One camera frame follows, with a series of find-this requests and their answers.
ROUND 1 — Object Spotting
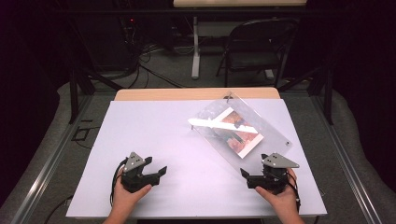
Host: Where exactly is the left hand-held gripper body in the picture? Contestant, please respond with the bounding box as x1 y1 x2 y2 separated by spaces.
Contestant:
120 151 162 194

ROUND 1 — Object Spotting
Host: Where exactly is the colourful painting print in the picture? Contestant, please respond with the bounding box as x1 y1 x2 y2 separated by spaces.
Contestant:
208 106 265 160

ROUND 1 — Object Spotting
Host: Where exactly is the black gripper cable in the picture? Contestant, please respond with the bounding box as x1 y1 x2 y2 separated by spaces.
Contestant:
108 158 129 207
288 172 303 213

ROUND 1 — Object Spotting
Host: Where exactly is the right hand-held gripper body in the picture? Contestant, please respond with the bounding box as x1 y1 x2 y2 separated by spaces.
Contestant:
247 152 301 196

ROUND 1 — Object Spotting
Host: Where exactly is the white floor cable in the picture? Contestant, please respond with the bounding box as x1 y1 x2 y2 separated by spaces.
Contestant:
172 44 196 56

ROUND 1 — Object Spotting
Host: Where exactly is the black floor cable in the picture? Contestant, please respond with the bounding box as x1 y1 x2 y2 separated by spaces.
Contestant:
136 62 185 89

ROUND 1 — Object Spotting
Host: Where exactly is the black metal stand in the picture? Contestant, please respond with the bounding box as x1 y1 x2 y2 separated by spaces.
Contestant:
66 66 125 125
279 63 336 126

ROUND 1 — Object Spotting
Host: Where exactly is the aluminium rail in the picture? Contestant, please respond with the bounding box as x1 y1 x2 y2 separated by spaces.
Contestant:
8 92 95 224
310 92 385 224

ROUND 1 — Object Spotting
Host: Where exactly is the wooden table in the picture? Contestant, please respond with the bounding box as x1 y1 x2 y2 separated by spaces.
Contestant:
114 87 281 102

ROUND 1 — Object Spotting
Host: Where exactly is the light wooden desk top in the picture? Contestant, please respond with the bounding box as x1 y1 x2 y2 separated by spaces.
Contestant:
172 0 308 8

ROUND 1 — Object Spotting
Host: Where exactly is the black folding chair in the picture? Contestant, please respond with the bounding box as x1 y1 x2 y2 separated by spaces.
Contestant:
216 18 301 89

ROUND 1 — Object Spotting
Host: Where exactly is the person's left hand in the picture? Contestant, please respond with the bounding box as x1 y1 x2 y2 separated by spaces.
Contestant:
111 179 153 217

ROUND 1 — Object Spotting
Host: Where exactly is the white desk leg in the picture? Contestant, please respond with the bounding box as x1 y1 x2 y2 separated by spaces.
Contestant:
191 16 202 80

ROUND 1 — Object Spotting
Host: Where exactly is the person's right hand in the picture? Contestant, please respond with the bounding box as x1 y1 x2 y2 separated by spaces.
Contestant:
255 168 299 217

